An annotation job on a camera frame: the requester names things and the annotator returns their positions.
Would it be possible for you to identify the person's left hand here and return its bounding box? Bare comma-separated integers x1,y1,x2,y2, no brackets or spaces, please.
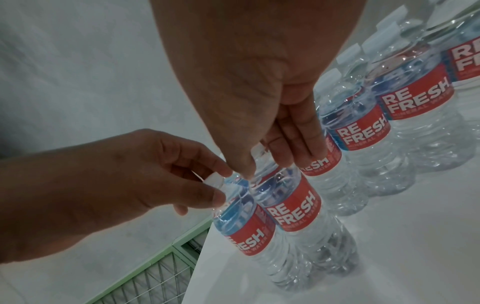
0,128,235,265

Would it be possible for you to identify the person's right hand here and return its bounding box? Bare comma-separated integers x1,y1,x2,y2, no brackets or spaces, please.
149,0,371,180

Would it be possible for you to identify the clear water bottle red label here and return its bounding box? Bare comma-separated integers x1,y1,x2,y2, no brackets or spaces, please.
247,145,359,276
202,173,316,291

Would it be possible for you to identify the tidy grid of water bottles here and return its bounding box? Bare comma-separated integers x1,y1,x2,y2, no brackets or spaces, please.
299,0,480,217

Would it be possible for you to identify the green framed mesh fence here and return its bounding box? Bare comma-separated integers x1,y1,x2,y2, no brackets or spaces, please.
83,215,215,304

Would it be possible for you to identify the white table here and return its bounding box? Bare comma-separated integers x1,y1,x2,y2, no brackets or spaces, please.
179,68,480,304

